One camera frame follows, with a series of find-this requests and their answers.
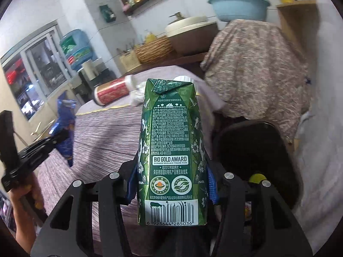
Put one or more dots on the crumpled white paper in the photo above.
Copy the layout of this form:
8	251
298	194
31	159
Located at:
138	95

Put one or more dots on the blue water jug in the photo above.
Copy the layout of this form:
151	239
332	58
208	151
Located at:
77	48

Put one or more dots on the light blue plastic basin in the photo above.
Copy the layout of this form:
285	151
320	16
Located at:
238	8

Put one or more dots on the white cloth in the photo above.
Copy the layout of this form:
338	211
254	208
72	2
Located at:
321	112

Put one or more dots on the wicker basket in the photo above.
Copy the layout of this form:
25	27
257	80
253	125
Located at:
154	50

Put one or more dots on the person's left forearm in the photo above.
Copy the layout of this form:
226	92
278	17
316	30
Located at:
24	227

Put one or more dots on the cream cloth with yellow trim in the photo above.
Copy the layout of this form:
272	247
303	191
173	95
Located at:
160	72

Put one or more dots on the red can with white lid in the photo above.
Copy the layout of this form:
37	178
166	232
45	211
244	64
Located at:
112	92

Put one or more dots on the blue snack bag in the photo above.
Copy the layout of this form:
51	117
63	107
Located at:
65	128

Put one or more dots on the sliding window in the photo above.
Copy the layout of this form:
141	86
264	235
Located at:
34	72

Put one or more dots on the person's left hand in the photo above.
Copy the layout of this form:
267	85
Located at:
25	190

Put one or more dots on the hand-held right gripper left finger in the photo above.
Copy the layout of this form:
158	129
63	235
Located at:
132	186

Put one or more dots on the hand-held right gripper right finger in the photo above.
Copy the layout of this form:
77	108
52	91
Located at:
213	188

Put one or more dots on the wooden cabinet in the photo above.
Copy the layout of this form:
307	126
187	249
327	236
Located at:
294	24

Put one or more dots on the chopstick holder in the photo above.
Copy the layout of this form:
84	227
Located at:
130	61

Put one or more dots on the floral paisley cloth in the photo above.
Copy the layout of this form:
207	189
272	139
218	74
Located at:
254	72

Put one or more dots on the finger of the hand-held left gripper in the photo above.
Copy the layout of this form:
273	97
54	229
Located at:
55	139

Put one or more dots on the green wall packet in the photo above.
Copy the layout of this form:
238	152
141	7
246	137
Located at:
107	13

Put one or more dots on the black trash bin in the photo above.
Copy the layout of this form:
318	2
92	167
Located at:
241	144

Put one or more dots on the bronze faucet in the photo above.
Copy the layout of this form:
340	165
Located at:
175	17

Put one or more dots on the white paper roll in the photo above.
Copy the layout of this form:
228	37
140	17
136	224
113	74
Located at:
88	69

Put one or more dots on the yellow soap bottle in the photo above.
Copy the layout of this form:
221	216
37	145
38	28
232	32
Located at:
149	37

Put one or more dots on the purple striped tablecloth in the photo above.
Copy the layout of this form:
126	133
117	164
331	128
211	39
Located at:
107	139

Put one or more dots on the green drink carton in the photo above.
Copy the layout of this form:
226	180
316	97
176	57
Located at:
171	139

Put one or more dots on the brown and cream sink basin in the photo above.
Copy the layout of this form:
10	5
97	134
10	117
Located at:
190	37

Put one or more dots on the water dispenser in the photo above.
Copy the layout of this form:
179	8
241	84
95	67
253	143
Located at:
99	69

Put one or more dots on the wooden counter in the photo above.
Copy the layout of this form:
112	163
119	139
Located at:
171	62

